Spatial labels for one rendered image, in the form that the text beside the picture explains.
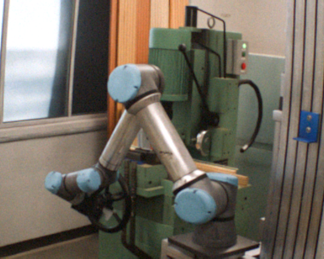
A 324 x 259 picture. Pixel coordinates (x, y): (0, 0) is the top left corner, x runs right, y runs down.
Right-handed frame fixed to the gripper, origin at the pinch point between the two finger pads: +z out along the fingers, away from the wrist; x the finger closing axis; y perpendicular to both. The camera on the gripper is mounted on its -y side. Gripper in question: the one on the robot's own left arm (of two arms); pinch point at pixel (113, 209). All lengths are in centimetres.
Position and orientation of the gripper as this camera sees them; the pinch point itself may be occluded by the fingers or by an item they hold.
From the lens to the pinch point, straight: 228.5
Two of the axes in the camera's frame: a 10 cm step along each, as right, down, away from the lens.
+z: 5.5, 4.3, 7.2
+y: -3.8, 8.9, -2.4
